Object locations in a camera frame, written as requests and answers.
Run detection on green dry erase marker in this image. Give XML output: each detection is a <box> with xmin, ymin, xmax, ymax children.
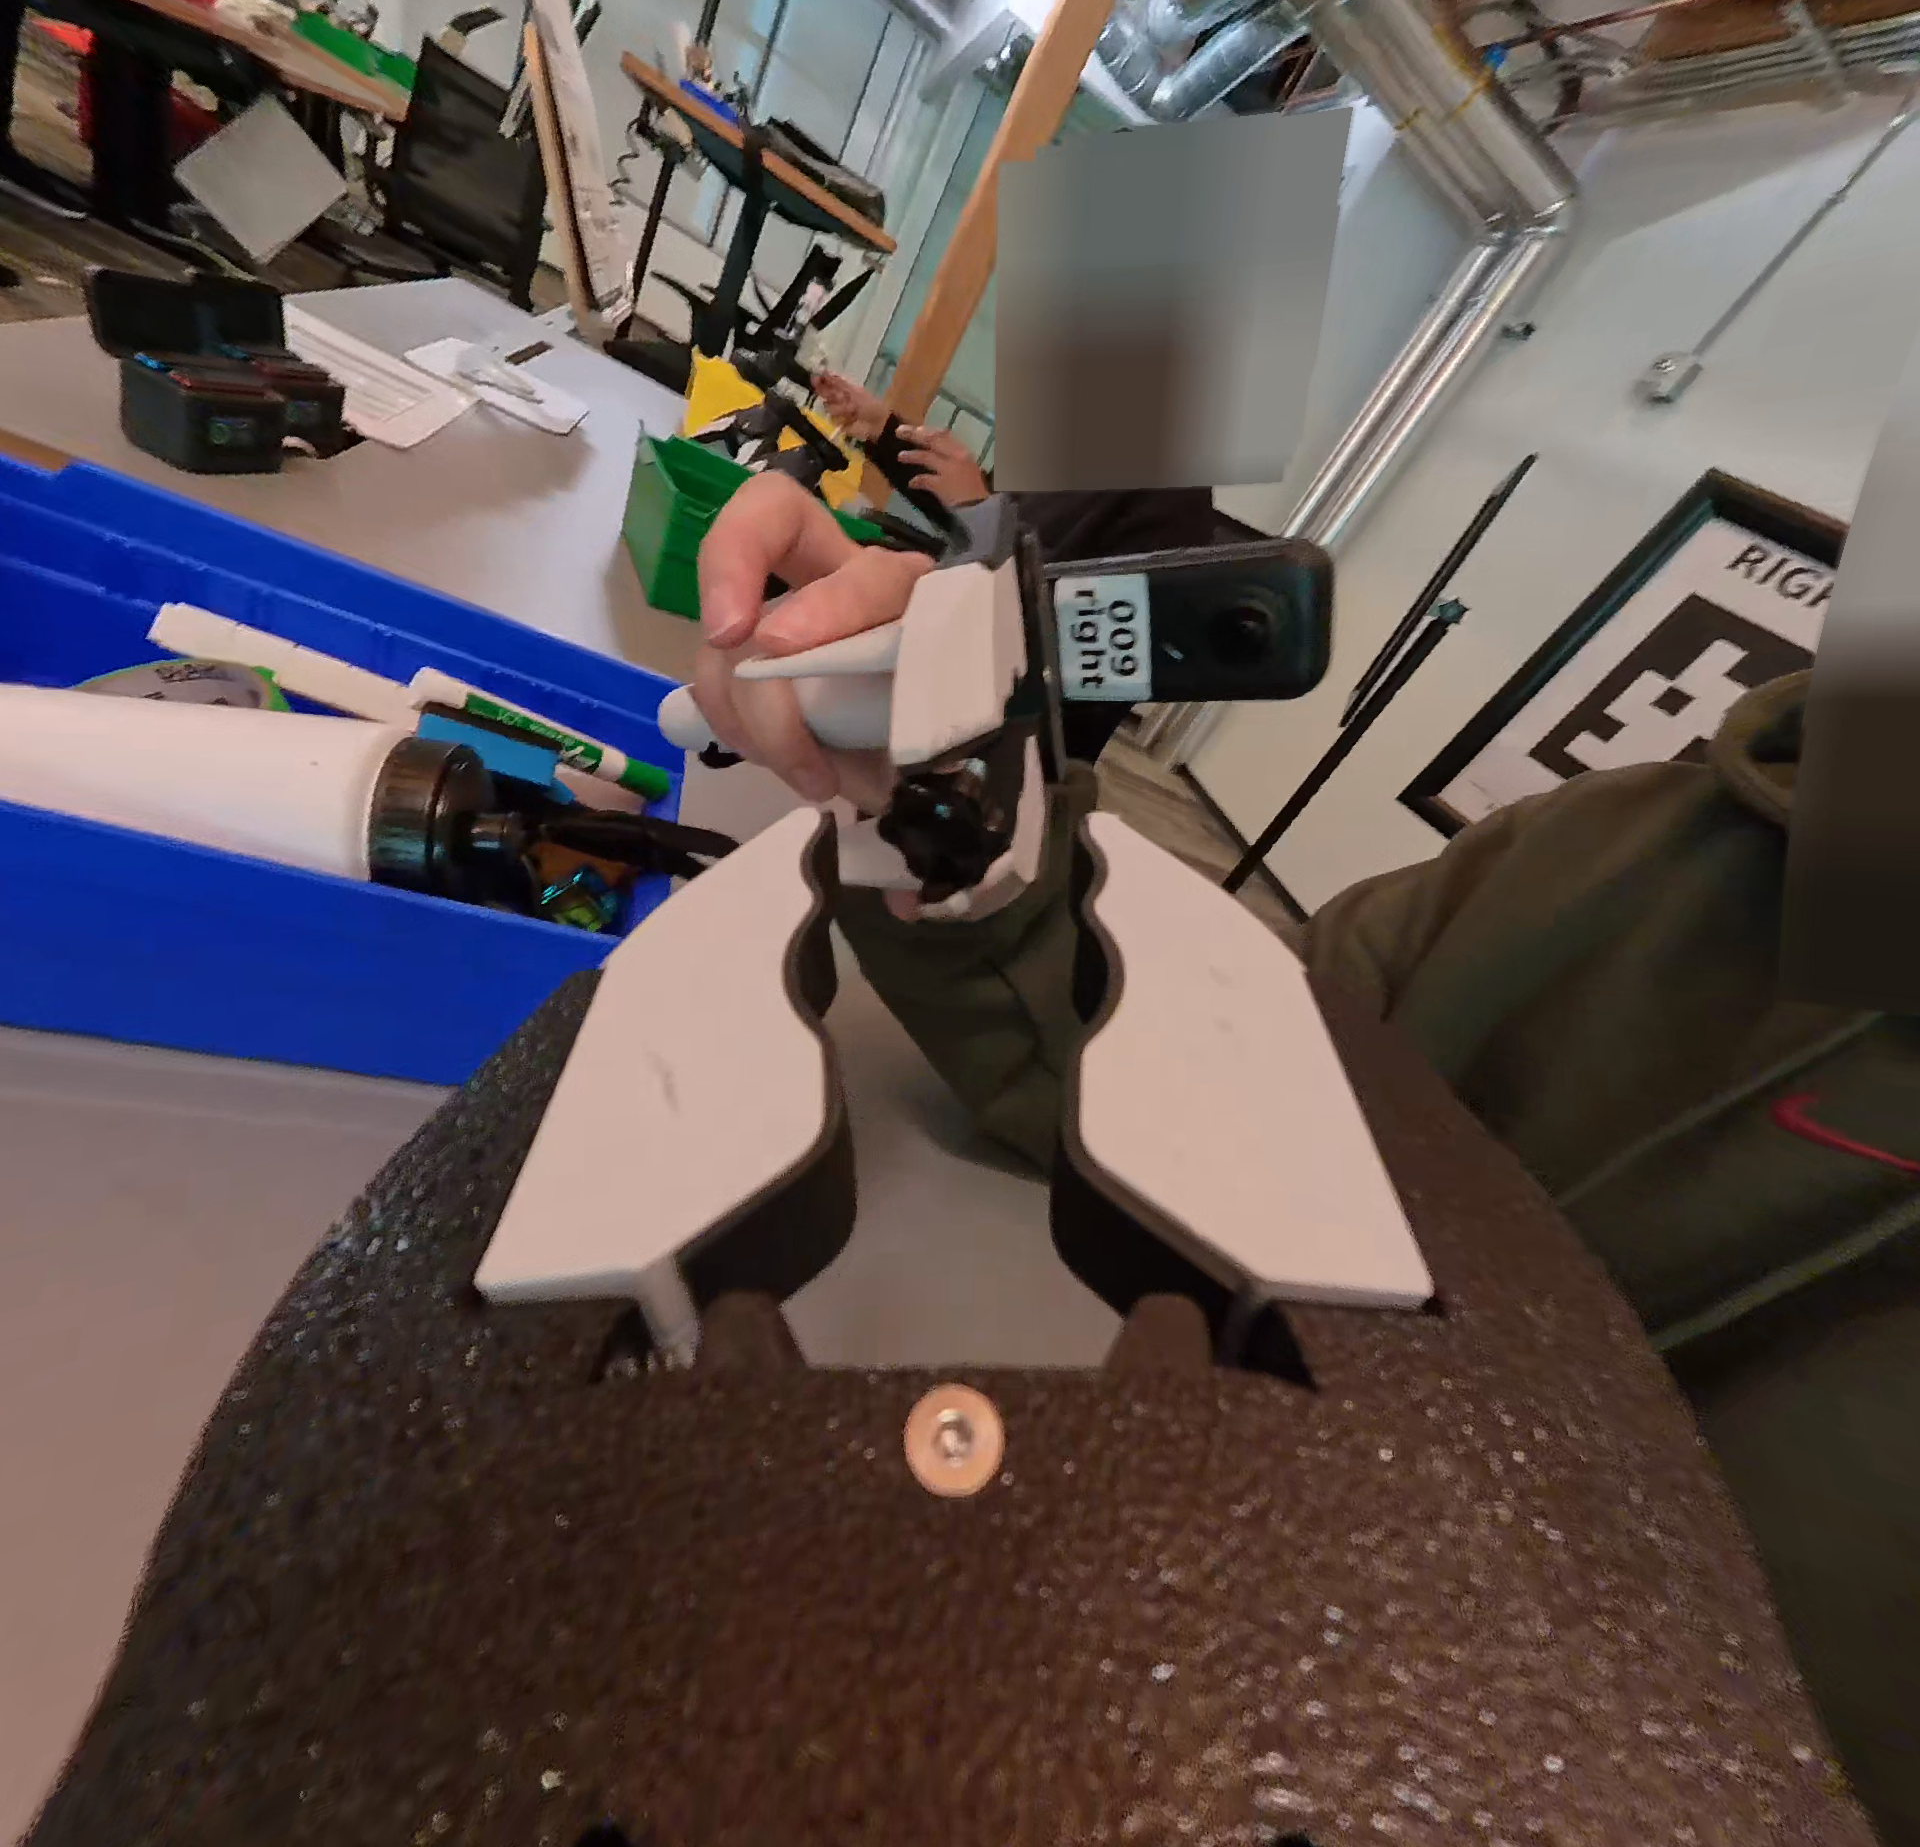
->
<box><xmin>406</xmin><ymin>666</ymin><xmax>676</xmax><ymax>800</ymax></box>

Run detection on light blue case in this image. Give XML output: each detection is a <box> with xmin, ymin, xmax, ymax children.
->
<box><xmin>413</xmin><ymin>713</ymin><xmax>581</xmax><ymax>808</ymax></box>

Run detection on black strap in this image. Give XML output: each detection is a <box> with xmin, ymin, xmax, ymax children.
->
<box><xmin>470</xmin><ymin>804</ymin><xmax>740</xmax><ymax>878</ymax></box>

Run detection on black easel stand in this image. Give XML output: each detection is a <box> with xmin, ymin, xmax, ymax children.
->
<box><xmin>1222</xmin><ymin>451</ymin><xmax>1541</xmax><ymax>897</ymax></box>

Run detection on silver vertical pipe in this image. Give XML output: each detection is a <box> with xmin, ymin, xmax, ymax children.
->
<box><xmin>1281</xmin><ymin>0</ymin><xmax>1576</xmax><ymax>535</ymax></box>

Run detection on grey board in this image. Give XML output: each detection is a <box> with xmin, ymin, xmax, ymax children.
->
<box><xmin>173</xmin><ymin>94</ymin><xmax>350</xmax><ymax>265</ymax></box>

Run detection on person's right hand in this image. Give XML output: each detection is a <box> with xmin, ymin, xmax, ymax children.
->
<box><xmin>689</xmin><ymin>471</ymin><xmax>939</xmax><ymax>814</ymax></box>

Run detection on white paper sheets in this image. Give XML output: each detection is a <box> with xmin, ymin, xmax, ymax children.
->
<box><xmin>281</xmin><ymin>303</ymin><xmax>483</xmax><ymax>451</ymax></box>

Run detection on black equipment case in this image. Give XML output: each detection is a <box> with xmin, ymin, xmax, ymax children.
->
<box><xmin>82</xmin><ymin>265</ymin><xmax>362</xmax><ymax>476</ymax></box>

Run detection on silver round elbow duct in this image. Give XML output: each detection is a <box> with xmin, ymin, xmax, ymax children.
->
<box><xmin>1110</xmin><ymin>0</ymin><xmax>1502</xmax><ymax>126</ymax></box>

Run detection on yellow plastic bin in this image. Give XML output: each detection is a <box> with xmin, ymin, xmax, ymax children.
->
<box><xmin>682</xmin><ymin>353</ymin><xmax>842</xmax><ymax>455</ymax></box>

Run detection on green plastic bin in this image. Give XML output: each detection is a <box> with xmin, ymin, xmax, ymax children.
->
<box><xmin>624</xmin><ymin>429</ymin><xmax>768</xmax><ymax>623</ymax></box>

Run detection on wooden support post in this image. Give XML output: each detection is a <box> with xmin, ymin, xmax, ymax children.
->
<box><xmin>882</xmin><ymin>0</ymin><xmax>1154</xmax><ymax>439</ymax></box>

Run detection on person's torso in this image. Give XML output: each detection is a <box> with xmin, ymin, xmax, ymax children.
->
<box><xmin>1546</xmin><ymin>977</ymin><xmax>1920</xmax><ymax>1847</ymax></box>

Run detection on long wooden workbench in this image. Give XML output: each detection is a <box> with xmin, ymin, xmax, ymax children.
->
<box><xmin>0</xmin><ymin>0</ymin><xmax>416</xmax><ymax>231</ymax></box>

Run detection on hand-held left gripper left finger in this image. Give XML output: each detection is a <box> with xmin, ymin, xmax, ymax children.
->
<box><xmin>475</xmin><ymin>808</ymin><xmax>864</xmax><ymax>1372</ymax></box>

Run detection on printed instruction sheet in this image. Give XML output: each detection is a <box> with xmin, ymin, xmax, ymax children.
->
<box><xmin>512</xmin><ymin>0</ymin><xmax>638</xmax><ymax>335</ymax></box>

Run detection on white cylinder black cap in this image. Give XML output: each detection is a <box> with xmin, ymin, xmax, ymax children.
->
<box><xmin>0</xmin><ymin>685</ymin><xmax>495</xmax><ymax>888</ymax></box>

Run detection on black knob thumb screw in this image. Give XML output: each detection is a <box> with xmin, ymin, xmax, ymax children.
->
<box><xmin>875</xmin><ymin>767</ymin><xmax>1012</xmax><ymax>897</ymax></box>

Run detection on white plastic stick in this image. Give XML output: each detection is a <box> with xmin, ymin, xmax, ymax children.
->
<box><xmin>148</xmin><ymin>601</ymin><xmax>429</xmax><ymax>724</ymax></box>

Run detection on black framed tag sign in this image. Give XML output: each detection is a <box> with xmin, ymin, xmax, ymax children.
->
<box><xmin>1400</xmin><ymin>469</ymin><xmax>1855</xmax><ymax>841</ymax></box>

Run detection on wooden top standing desk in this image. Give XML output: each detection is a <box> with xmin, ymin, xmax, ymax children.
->
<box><xmin>621</xmin><ymin>50</ymin><xmax>899</xmax><ymax>365</ymax></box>

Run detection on wooden clipboard board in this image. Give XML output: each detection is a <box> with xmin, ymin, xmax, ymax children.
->
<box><xmin>520</xmin><ymin>19</ymin><xmax>600</xmax><ymax>316</ymax></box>

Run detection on green tape roll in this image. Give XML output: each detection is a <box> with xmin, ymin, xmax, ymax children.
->
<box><xmin>71</xmin><ymin>659</ymin><xmax>297</xmax><ymax>716</ymax></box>

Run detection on blue plastic bin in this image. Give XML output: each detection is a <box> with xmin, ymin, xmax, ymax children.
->
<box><xmin>0</xmin><ymin>451</ymin><xmax>692</xmax><ymax>1087</ymax></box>

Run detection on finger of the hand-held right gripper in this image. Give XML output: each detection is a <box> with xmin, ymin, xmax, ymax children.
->
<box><xmin>893</xmin><ymin>565</ymin><xmax>1044</xmax><ymax>767</ymax></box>
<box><xmin>835</xmin><ymin>749</ymin><xmax>1062</xmax><ymax>921</ymax></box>

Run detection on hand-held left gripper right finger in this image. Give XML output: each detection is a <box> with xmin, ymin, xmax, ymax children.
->
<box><xmin>1049</xmin><ymin>814</ymin><xmax>1438</xmax><ymax>1345</ymax></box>

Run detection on shiny green metal clip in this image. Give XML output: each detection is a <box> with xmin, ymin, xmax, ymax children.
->
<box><xmin>523</xmin><ymin>864</ymin><xmax>624</xmax><ymax>937</ymax></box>

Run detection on black office chair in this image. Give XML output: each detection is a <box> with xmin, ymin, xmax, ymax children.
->
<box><xmin>383</xmin><ymin>34</ymin><xmax>550</xmax><ymax>306</ymax></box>

